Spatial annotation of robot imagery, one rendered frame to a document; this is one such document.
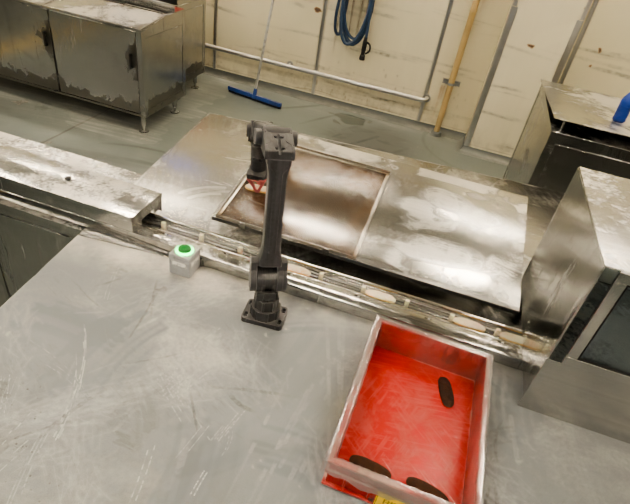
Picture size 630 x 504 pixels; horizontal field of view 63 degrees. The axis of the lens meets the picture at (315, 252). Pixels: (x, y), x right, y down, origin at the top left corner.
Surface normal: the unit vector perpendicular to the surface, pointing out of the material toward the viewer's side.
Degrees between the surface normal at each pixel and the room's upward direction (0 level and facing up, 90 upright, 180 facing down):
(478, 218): 10
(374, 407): 0
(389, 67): 90
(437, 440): 0
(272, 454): 0
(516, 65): 90
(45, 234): 90
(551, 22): 90
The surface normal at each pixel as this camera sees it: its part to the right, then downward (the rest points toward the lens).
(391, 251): 0.09, -0.68
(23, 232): -0.30, 0.54
